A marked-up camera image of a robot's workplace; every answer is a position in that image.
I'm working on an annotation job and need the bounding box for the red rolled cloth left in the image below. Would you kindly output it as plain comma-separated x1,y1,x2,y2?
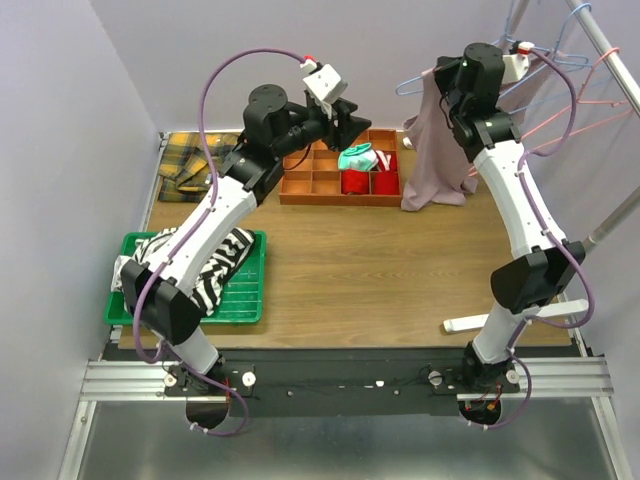
341,169,369,195

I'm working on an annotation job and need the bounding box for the orange compartment tray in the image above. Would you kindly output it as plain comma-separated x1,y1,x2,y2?
279,129,402,208

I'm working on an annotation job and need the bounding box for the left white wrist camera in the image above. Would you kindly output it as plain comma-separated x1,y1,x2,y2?
300,58,348,118

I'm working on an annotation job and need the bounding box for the pink wire hanger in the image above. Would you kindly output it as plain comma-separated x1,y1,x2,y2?
467,47,636,179

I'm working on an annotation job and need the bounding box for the mauve tank top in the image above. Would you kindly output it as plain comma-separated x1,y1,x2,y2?
401,43,549,212

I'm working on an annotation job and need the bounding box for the red rolled cloth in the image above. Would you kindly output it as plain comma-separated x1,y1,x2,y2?
372,171,400,196
341,169,369,195

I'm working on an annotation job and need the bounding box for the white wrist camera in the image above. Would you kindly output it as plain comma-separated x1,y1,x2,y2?
300,58,348,118
501,41,534,85

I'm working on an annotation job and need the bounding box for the black white striped garment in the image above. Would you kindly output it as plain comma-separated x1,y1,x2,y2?
110,227,257,318

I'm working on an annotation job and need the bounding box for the green plastic tray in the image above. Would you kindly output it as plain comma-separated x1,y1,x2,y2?
103,230,267,326

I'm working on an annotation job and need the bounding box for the metal clothes rack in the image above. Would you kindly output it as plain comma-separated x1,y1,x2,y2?
402,0,640,335

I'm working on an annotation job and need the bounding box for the yellow plaid shirt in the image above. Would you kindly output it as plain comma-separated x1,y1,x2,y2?
158,132,238,203

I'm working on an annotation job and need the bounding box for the black mounting base plate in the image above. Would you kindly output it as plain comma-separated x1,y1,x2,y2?
164,347,521,419

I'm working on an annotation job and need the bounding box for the teal white sock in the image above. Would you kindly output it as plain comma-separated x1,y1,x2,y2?
338,142,378,172

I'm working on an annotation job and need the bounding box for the red rolled cloth right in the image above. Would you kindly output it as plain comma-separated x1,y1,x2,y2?
372,171,400,196

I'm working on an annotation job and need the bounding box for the blue wire hanger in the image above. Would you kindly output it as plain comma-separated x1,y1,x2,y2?
502,1,592,123
394,0,521,98

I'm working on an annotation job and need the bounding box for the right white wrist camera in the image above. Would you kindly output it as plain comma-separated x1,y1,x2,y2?
501,41,534,85

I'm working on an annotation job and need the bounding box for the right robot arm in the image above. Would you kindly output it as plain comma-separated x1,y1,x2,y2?
435,42,585,392

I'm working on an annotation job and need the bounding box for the aluminium frame rail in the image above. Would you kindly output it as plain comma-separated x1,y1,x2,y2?
58,357,633,479

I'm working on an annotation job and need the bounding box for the red white striped sock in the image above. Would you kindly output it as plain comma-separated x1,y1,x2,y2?
375,150,398,172

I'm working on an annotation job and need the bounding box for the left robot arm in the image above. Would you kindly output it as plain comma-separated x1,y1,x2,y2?
121,80,371,395

